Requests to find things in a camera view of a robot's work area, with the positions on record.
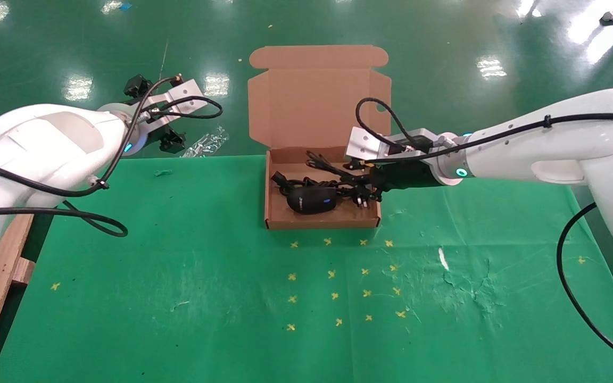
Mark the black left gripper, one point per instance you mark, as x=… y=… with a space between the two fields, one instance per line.
x=151 y=135

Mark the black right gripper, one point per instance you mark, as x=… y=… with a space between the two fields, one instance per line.
x=407 y=175

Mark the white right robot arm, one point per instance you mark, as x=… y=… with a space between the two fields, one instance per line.
x=562 y=149

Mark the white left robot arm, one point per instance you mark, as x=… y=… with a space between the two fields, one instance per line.
x=35 y=143

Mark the open brown cardboard box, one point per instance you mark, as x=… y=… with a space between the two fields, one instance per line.
x=320 y=106

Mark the clear plastic wrapper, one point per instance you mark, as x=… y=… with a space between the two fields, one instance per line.
x=205 y=143

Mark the small blue floor scrap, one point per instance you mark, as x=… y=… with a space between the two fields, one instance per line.
x=124 y=7

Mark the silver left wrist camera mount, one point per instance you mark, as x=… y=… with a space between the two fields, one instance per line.
x=184 y=93

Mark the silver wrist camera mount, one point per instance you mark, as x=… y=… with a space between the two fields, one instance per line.
x=184 y=93
x=362 y=143

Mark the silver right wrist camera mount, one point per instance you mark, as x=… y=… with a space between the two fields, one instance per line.
x=362 y=143

